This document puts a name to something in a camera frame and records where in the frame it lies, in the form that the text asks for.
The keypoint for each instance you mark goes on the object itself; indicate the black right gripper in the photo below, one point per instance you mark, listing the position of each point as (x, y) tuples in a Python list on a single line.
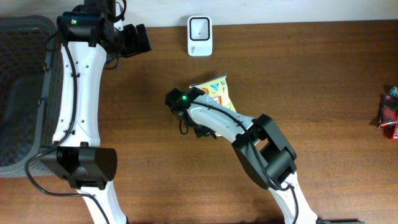
[(203, 132)]

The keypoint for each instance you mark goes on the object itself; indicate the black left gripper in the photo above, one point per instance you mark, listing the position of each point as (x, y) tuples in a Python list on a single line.
[(130, 40)]

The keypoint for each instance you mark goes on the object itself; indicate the yellow chip bag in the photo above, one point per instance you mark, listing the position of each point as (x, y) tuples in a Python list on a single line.
[(217, 93)]

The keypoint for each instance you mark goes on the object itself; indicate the silver foil packet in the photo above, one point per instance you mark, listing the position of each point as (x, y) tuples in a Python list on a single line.
[(387, 116)]

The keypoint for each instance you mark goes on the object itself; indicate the blue mouthwash bottle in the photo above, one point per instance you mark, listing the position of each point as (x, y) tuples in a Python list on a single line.
[(394, 91)]

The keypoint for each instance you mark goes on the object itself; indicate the red snack bag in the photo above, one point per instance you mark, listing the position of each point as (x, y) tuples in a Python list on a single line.
[(394, 135)]

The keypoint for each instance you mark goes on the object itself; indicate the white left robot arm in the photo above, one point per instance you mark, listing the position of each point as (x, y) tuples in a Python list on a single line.
[(92, 35)]

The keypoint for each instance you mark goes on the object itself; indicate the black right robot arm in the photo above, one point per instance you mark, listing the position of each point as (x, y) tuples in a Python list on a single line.
[(263, 151)]

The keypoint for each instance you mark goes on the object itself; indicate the white black barcode scanner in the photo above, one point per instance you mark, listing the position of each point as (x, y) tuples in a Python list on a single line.
[(199, 36)]

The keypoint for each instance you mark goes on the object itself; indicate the grey plastic mesh basket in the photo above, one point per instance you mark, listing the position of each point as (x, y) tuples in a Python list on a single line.
[(31, 88)]

